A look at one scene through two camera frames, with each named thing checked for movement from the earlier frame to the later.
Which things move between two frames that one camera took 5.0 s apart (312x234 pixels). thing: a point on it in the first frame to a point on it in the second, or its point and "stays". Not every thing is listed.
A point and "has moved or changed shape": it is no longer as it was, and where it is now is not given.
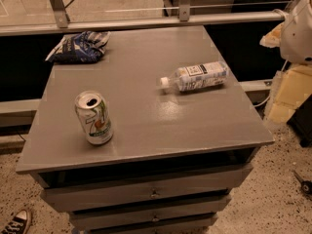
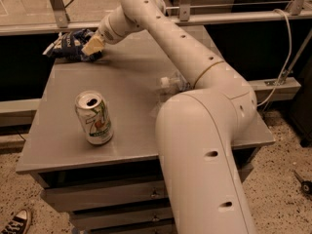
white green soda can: x=95 y=116 stays
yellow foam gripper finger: x=272 y=38 to x=112 y=28
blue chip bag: x=81 y=47 has moved or changed shape
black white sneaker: x=19 y=224 stays
